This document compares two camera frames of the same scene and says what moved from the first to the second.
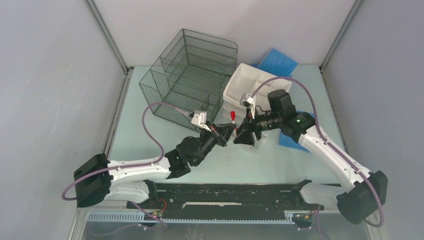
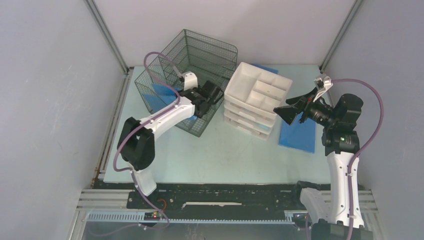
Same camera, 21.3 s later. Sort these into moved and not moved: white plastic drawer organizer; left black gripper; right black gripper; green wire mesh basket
Moved: left black gripper; right black gripper
Not moved: white plastic drawer organizer; green wire mesh basket
